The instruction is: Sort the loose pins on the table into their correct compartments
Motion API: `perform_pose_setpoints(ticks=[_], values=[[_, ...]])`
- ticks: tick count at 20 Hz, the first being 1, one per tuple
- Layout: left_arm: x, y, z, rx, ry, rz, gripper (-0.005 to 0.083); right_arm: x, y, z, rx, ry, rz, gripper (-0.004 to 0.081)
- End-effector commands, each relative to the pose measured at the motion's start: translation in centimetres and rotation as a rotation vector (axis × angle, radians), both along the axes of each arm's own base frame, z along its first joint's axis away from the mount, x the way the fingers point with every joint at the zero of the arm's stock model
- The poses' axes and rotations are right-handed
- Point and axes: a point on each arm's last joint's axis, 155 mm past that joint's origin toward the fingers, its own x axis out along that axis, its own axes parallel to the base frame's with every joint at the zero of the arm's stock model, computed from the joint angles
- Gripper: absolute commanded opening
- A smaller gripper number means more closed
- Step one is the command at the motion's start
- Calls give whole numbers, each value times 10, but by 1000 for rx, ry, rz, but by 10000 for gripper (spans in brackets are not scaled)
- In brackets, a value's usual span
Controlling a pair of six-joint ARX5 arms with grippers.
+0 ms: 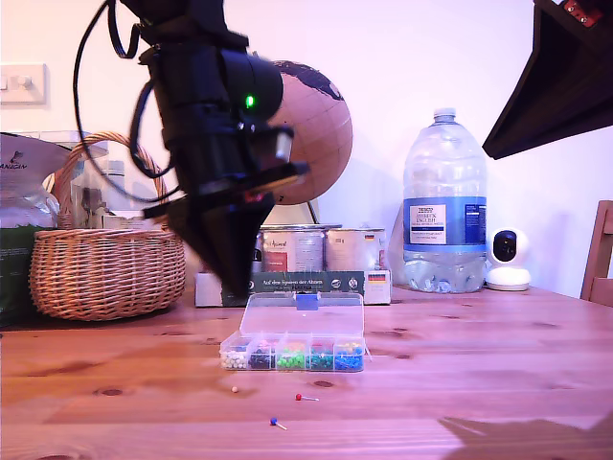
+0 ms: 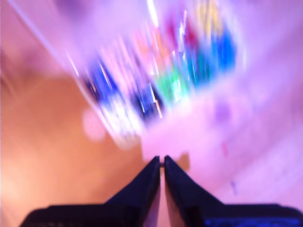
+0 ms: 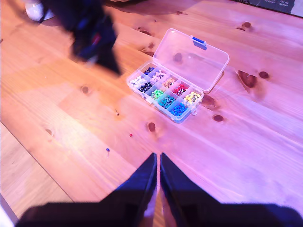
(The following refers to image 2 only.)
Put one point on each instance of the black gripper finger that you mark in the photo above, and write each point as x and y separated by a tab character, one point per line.
182	194
144	189

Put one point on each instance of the blue-headed pin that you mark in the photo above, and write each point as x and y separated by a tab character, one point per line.
234	187

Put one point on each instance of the clear plastic pin organizer box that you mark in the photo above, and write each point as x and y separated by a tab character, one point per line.
154	78

